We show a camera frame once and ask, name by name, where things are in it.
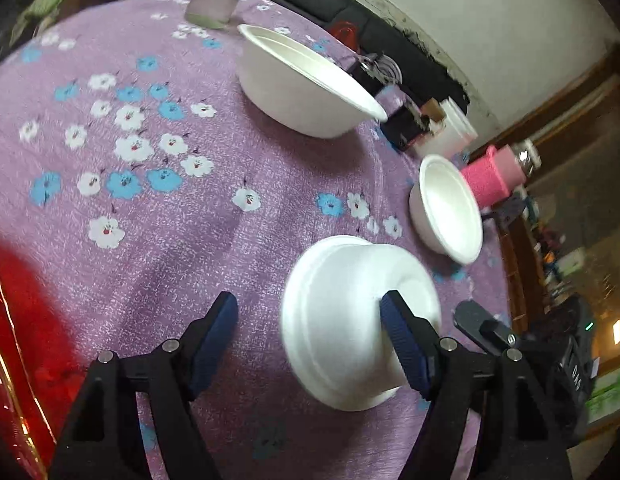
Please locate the red shiny object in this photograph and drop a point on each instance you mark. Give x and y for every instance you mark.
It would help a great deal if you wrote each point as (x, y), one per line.
(20, 335)

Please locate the small black device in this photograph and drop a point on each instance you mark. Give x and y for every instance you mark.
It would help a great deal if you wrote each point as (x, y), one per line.
(402, 127)

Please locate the black figurine stand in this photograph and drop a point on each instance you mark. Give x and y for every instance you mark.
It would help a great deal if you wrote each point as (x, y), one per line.
(509, 210)

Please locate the small white paper bowl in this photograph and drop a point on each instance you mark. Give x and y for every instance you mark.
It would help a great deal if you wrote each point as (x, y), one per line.
(449, 205)

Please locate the purple floral tablecloth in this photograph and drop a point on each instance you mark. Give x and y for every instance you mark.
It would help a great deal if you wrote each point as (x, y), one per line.
(215, 260)

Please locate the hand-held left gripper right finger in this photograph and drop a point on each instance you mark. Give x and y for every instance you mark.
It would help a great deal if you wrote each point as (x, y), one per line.
(400, 345)

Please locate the pink knit-sleeved bottle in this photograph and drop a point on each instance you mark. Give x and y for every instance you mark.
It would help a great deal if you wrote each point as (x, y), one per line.
(489, 177)

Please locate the green cloth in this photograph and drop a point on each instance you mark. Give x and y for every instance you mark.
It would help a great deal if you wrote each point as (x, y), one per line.
(45, 5)

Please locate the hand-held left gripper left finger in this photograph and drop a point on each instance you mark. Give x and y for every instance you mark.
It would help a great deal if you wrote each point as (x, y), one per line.
(217, 340)

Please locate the red bag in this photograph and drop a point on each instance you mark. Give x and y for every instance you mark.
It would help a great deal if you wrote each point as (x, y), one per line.
(347, 32)

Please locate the large white paper bowl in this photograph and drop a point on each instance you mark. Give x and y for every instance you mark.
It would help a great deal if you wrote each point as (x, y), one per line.
(290, 90)

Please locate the medium white paper bowl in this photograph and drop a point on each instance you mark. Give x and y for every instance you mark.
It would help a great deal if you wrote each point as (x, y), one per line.
(340, 320)

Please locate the black sofa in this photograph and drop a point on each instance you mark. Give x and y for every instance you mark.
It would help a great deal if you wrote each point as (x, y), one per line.
(310, 5)

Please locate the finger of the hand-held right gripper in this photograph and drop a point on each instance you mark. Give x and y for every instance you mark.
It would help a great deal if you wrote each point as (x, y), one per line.
(482, 327)

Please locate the brown wooden furniture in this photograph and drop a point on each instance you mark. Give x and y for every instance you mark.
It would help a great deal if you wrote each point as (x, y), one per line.
(564, 105)

